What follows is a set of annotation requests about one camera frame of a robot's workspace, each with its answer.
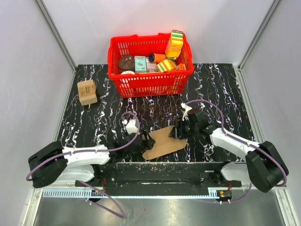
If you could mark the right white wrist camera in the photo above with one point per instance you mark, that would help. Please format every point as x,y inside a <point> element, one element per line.
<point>185,109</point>

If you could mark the tall orange yellow carton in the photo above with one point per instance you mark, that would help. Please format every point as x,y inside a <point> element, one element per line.
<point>174,45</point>

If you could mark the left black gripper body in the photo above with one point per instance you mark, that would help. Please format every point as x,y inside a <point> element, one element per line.
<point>141,147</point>

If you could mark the brown round chocolate cake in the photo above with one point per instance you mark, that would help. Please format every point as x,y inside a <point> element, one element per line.
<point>126,63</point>

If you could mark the yellow green sponge pack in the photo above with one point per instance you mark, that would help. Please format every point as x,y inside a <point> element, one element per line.
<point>166,65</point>

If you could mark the orange blue can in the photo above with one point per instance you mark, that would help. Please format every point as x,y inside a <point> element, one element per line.
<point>156,58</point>

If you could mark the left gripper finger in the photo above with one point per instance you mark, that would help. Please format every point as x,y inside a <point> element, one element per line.
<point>145,135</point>
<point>149,143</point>

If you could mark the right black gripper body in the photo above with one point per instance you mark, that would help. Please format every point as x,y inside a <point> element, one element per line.
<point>187,130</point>

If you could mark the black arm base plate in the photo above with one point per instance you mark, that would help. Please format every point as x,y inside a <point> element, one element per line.
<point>200,174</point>

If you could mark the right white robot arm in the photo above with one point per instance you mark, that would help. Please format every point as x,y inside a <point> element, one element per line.
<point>262,164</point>

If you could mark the small folded cardboard box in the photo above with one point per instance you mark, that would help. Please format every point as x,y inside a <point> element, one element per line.
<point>87,92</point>

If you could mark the teal snack box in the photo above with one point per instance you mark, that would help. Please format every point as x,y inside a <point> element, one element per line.
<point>140,64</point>

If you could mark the pink white snack box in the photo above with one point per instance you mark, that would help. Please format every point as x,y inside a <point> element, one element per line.
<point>150,67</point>

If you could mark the small orange packet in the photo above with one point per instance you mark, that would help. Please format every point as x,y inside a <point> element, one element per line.
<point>180,67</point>

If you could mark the brown cardboard box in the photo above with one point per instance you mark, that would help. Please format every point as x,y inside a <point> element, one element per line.
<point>164,144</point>

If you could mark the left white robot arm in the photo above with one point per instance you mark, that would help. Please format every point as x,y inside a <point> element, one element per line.
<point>55,162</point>

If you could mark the red plastic shopping basket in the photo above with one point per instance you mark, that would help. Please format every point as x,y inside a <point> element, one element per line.
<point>147,84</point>

